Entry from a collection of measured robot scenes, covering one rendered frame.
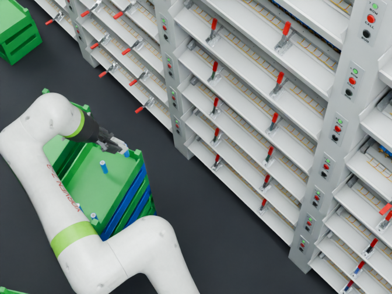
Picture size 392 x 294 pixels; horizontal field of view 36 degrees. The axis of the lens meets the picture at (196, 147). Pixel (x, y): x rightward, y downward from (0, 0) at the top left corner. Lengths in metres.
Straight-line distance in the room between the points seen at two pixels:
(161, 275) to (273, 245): 1.00
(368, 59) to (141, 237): 0.67
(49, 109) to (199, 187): 1.10
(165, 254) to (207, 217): 1.01
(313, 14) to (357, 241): 0.84
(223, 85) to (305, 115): 0.39
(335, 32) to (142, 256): 0.69
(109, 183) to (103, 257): 0.62
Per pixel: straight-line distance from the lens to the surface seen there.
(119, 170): 2.08
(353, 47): 1.30
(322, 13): 1.36
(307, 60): 1.52
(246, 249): 2.45
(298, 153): 1.83
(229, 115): 2.11
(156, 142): 2.69
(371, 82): 1.33
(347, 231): 1.95
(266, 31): 1.57
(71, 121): 1.65
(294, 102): 1.68
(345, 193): 1.79
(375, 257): 1.94
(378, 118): 1.45
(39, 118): 1.62
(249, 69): 1.74
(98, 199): 2.04
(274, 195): 2.19
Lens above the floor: 2.29
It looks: 59 degrees down
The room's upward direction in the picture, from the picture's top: 5 degrees counter-clockwise
